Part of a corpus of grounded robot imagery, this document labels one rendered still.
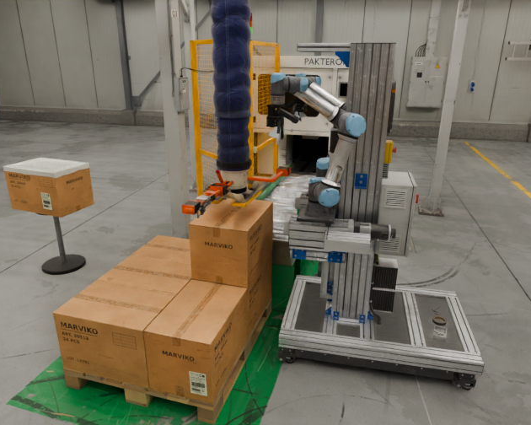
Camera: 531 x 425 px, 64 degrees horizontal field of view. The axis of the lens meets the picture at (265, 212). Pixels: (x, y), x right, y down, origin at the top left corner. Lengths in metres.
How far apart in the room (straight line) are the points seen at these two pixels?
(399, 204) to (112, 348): 1.89
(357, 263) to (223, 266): 0.89
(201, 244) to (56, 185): 1.68
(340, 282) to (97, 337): 1.57
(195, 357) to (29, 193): 2.45
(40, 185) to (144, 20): 9.57
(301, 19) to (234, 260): 9.74
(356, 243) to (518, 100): 10.24
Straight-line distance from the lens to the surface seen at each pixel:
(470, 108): 12.18
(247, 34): 2.67
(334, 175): 2.41
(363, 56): 2.61
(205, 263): 2.81
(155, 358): 2.56
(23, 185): 4.31
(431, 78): 11.66
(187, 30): 6.40
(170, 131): 4.20
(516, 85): 12.39
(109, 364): 2.78
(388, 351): 2.89
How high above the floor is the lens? 1.95
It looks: 20 degrees down
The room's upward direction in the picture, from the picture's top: straight up
